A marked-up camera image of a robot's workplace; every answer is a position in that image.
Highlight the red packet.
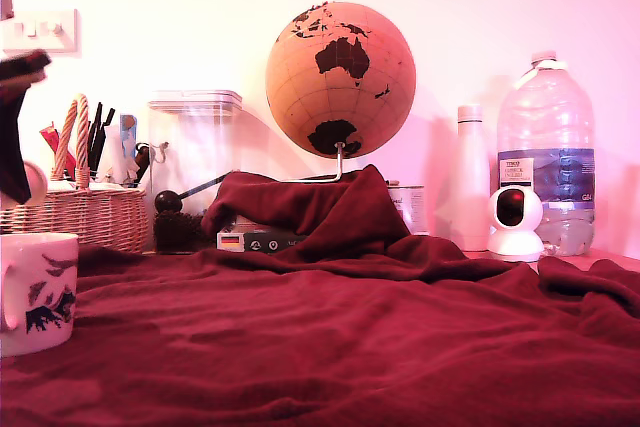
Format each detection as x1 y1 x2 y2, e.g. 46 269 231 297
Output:
39 123 91 183

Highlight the white wall switch plate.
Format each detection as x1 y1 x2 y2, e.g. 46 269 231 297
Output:
2 8 82 55

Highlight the dark red fleece cloth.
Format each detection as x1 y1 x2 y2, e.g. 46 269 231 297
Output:
0 164 640 427

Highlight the metal tin with label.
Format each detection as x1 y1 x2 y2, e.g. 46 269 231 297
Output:
386 180 428 237

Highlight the black box with German flag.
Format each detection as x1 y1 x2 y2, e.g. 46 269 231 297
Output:
216 227 312 255

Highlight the clear plastic container with lid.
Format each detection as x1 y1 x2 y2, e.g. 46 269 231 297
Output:
147 89 245 219

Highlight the white and blue carton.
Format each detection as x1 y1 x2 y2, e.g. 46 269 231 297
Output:
118 113 140 183

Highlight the black dish brush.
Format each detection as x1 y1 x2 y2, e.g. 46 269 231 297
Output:
153 172 235 254

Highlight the small white round camera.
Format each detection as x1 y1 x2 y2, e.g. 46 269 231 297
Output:
486 186 545 264

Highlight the cork globe on metal stand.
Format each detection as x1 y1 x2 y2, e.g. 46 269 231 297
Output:
264 1 418 184

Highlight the large clear water bottle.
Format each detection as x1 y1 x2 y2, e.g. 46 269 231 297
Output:
496 50 596 258

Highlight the white mug with blue print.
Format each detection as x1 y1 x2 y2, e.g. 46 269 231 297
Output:
0 232 80 359

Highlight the dark-handled tool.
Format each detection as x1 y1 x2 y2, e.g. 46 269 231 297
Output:
133 142 153 183

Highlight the black pen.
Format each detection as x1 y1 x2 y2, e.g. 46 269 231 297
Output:
99 107 117 151
88 101 105 174

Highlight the wicker basket with handle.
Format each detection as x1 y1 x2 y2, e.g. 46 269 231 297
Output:
0 93 151 255

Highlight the pale flat box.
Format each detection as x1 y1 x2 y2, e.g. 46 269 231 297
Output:
233 215 302 236

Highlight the white insulated bottle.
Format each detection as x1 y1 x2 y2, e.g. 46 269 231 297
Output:
449 103 493 253

